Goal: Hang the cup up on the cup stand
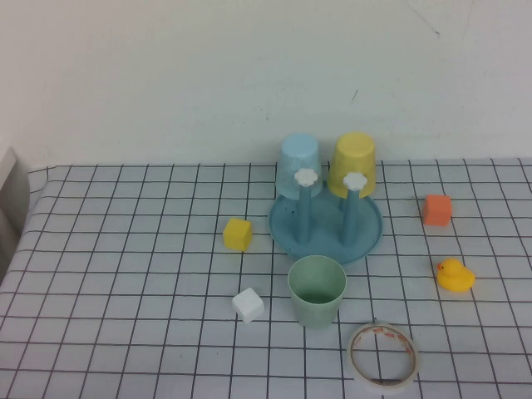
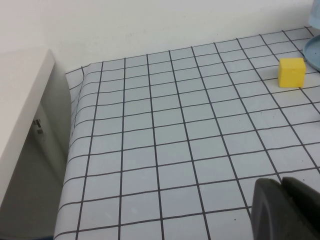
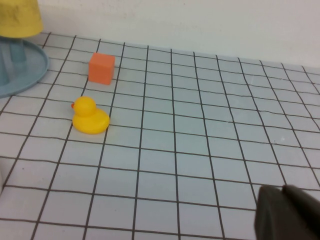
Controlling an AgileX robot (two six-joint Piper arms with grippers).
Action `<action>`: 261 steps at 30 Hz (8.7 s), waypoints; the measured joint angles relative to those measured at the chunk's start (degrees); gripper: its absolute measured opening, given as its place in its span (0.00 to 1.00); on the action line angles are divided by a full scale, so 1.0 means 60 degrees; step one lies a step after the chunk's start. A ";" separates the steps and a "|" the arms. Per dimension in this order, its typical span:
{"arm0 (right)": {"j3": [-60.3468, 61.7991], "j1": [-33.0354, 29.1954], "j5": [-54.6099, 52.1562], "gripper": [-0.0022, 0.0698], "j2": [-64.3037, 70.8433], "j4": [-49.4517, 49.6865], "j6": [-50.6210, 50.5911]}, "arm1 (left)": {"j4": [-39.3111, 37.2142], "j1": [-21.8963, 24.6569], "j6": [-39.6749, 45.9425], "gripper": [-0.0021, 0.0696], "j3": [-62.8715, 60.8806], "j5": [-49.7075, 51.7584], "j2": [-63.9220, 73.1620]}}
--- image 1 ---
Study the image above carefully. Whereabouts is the grey white furniture edge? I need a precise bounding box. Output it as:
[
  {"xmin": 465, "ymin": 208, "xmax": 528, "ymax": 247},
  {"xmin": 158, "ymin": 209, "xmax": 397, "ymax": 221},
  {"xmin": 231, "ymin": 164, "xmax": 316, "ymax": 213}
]
[{"xmin": 0, "ymin": 145, "xmax": 31, "ymax": 288}]

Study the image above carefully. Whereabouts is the green plastic cup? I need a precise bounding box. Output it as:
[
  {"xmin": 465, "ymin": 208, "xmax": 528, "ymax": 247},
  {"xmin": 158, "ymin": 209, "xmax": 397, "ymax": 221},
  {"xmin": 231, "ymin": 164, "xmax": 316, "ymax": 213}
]
[{"xmin": 288, "ymin": 255, "xmax": 347, "ymax": 330}]

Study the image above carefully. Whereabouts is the grey checkered tablecloth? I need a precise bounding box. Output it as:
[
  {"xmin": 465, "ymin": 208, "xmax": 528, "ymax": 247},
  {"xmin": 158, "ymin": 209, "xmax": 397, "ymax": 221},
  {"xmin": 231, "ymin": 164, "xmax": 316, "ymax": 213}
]
[{"xmin": 0, "ymin": 156, "xmax": 532, "ymax": 399}]

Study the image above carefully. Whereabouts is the blue cup stand with pegs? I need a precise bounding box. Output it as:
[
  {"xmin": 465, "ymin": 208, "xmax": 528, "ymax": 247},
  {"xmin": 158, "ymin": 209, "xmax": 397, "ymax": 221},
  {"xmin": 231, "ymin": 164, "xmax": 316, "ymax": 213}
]
[{"xmin": 268, "ymin": 168, "xmax": 384, "ymax": 266}]

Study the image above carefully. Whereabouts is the yellow plastic cup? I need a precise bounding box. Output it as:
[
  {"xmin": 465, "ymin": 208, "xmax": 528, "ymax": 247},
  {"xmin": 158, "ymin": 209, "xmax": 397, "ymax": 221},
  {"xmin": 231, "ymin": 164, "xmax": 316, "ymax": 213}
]
[{"xmin": 327, "ymin": 131, "xmax": 377, "ymax": 198}]

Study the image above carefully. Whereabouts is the yellow rubber duck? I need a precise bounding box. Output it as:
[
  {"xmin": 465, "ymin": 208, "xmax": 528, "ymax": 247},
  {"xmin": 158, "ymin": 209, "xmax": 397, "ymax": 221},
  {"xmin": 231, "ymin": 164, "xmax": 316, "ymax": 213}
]
[{"xmin": 436, "ymin": 257, "xmax": 476, "ymax": 293}]

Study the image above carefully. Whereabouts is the white foam cube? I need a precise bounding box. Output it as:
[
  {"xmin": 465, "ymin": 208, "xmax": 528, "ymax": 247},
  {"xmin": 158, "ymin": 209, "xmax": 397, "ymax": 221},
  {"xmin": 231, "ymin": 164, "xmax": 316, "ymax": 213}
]
[{"xmin": 231, "ymin": 287, "xmax": 265, "ymax": 324}]

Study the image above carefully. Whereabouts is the white tape roll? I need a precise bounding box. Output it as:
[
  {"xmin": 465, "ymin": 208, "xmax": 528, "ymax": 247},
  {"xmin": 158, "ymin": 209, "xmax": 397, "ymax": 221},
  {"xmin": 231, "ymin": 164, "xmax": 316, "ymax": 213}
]
[{"xmin": 347, "ymin": 320, "xmax": 420, "ymax": 392}]

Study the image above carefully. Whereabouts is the orange foam cube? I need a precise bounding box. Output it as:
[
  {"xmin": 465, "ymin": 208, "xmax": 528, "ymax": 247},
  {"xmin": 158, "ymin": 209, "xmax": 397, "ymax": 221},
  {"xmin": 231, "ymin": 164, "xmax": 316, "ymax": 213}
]
[{"xmin": 421, "ymin": 194, "xmax": 453, "ymax": 227}]

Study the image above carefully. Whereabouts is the yellow foam cube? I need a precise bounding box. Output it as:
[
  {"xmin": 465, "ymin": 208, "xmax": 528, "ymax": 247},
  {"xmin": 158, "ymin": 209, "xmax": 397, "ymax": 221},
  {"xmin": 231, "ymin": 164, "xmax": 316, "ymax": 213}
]
[{"xmin": 222, "ymin": 217, "xmax": 254, "ymax": 253}]

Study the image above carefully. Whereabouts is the light blue plastic cup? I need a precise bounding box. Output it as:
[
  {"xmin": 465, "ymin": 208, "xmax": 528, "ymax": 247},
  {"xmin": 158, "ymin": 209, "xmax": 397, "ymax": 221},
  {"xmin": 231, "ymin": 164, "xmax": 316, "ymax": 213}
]
[{"xmin": 277, "ymin": 132, "xmax": 323, "ymax": 200}]

